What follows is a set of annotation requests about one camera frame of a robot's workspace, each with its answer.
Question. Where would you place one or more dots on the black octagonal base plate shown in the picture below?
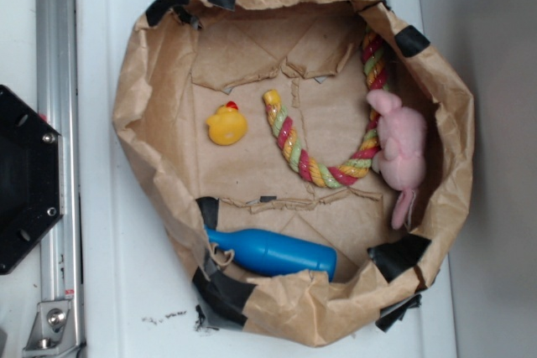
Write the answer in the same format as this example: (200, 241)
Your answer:
(30, 179)

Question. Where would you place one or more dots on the pink plush toy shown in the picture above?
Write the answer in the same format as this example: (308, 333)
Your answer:
(401, 132)

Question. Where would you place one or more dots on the yellow rubber duck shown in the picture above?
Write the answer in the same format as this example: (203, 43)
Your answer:
(227, 125)

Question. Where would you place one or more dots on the aluminium extrusion rail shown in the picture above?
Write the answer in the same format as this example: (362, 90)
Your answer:
(59, 325)

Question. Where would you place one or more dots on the white tray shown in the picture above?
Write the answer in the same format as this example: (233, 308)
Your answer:
(139, 301)

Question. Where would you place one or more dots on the brown paper bag bin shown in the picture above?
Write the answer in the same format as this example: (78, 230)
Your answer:
(185, 58)

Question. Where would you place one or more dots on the blue plastic bottle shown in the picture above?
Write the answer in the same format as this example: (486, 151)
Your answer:
(273, 254)

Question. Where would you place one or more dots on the multicolour twisted rope toy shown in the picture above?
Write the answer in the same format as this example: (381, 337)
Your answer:
(358, 165)

